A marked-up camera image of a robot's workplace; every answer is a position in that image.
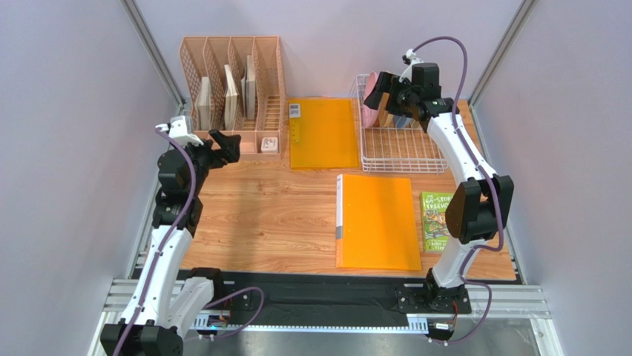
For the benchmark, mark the left aluminium frame post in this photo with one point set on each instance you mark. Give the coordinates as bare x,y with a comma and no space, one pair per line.
137,19

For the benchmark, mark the blue grey plate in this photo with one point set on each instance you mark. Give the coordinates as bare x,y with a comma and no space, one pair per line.
401,122

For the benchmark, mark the right beige book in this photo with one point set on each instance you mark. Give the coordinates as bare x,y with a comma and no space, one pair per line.
249,88

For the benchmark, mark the middle beige book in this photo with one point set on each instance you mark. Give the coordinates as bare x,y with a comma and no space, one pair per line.
231,99

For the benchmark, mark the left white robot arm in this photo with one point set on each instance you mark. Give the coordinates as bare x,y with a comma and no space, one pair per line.
155,321

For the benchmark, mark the yellow beige plate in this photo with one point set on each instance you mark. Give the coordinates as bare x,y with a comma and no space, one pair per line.
385,119

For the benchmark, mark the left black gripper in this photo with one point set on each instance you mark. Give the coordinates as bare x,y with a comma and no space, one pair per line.
230,145

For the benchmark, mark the green treehouse book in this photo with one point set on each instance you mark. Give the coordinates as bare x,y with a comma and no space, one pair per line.
435,231

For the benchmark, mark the right aluminium frame post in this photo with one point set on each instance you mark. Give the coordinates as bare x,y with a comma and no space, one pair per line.
516,24

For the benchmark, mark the translucent orange document folder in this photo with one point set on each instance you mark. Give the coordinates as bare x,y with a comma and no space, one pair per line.
322,134

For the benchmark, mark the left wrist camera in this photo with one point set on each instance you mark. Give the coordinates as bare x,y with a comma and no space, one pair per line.
181,130

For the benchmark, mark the white wire dish rack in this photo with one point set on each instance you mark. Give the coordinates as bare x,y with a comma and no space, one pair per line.
392,150

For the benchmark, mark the white power adapter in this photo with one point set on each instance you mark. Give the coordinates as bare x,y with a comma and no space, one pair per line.
270,145

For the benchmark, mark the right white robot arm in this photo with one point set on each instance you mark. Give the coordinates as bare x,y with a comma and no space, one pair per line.
479,208

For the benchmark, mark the black base mat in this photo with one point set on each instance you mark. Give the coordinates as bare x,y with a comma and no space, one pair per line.
314,300

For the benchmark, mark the beige book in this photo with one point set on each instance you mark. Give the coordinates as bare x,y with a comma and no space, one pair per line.
249,88
231,99
203,104

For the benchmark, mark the aluminium frame post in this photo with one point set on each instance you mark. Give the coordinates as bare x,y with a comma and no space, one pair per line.
137,19
516,24

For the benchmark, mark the pink plate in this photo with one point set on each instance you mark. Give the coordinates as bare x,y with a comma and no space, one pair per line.
369,114

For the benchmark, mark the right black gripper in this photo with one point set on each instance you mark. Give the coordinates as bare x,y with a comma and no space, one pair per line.
391,91

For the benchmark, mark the left beige book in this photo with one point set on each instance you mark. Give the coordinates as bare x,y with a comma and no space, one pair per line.
203,104

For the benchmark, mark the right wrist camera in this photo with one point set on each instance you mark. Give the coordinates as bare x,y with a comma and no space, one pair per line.
422,77

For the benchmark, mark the aluminium front rail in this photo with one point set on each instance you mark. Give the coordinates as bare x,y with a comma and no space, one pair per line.
506,301

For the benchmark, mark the pink plastic file organizer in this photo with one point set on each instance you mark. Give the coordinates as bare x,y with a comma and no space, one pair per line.
237,86

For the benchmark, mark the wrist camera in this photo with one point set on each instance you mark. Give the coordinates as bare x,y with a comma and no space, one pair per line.
181,130
422,77

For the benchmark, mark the orange ring binder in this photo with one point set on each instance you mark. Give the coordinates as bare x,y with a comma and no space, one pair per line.
375,224

